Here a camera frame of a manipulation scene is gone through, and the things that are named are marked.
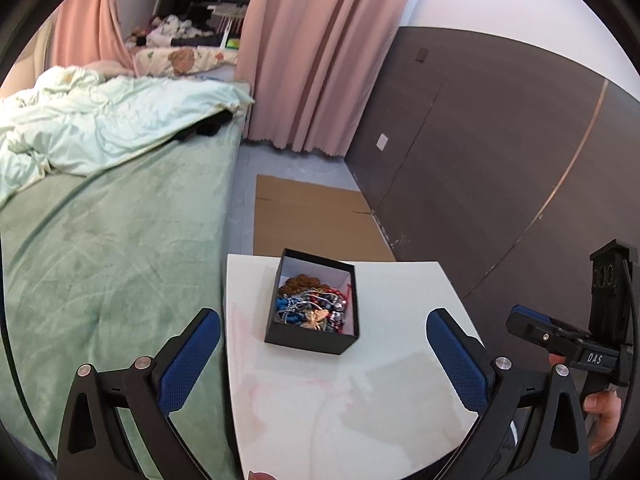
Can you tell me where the pile of clothes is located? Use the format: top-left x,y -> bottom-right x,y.
127,14 -> 222,49

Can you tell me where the black cloth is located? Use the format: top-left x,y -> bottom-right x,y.
175,112 -> 234,144

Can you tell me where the floral pillow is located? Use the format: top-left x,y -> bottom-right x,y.
132,45 -> 239,79

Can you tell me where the flat brown cardboard sheet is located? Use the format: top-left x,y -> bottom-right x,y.
254,174 -> 398,263

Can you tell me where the tangle of chains and beads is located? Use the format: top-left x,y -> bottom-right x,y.
306,287 -> 349,334

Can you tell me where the pink curtain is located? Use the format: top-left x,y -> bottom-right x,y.
52,0 -> 140,77
235,0 -> 427,161

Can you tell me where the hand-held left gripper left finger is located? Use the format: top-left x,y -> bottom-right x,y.
57,307 -> 222,480

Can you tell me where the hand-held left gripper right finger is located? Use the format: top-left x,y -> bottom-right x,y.
425,307 -> 591,480

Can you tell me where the green bedsheet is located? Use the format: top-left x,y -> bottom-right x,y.
0,110 -> 252,480

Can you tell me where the brown wooden bead bracelet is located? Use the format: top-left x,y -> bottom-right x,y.
281,273 -> 322,296

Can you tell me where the light green quilt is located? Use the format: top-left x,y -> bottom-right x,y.
0,66 -> 257,207

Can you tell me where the person's right hand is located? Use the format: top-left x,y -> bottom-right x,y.
547,352 -> 624,457

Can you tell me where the black jewelry box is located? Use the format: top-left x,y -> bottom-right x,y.
264,248 -> 361,356

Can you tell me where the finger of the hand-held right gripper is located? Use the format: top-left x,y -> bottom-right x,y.
512,304 -> 592,337
506,311 -> 584,357

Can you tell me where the blue braided bracelet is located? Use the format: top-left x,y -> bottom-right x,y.
275,294 -> 307,325

